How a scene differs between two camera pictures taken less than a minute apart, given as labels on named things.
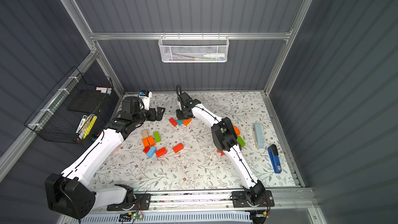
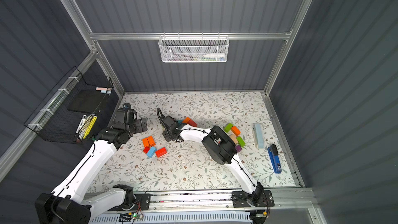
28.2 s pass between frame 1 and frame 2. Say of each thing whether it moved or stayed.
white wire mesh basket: stayed
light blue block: stayed
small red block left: stayed
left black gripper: moved
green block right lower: stayed
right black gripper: moved
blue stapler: stayed
